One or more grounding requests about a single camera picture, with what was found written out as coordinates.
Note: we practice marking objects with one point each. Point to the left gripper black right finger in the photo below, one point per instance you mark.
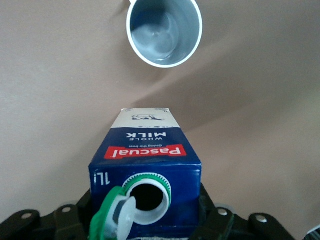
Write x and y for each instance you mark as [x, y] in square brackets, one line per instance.
[225, 227]

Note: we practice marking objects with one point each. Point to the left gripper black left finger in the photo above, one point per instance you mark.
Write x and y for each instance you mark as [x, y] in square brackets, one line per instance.
[65, 225]

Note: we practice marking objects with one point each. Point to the blue white milk carton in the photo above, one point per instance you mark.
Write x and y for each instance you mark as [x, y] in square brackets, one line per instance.
[147, 150]

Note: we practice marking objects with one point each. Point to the beige mug with grey inside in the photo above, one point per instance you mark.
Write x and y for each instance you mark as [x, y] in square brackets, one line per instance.
[162, 35]

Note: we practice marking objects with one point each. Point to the brown table mat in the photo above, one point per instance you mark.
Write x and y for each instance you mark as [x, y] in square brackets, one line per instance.
[50, 100]

